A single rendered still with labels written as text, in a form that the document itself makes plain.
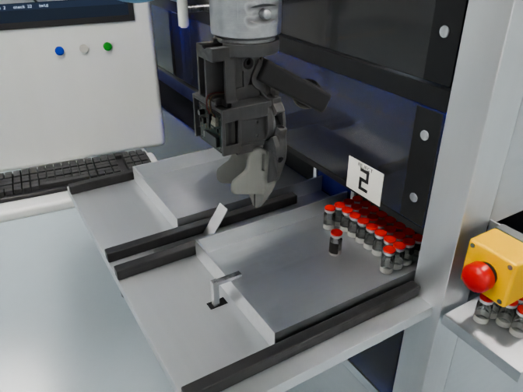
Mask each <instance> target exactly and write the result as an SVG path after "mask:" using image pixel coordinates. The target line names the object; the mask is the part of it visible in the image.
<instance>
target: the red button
mask: <svg viewBox="0 0 523 392"><path fill-rule="evenodd" d="M462 281H463V282H464V284H465V286H466V287H467V288H468V289H469V290H471V291H473V292H477V293H484V292H486V291H488V290H490V289H491V288H493V287H494V284H495V276H494V273H493V271H492V270H491V268H490V267H489V266H488V265H487V264H485V263H483V262H482V261H473V262H472V263H470V264H467V265H466V266H464V268H463V270H462Z"/></svg>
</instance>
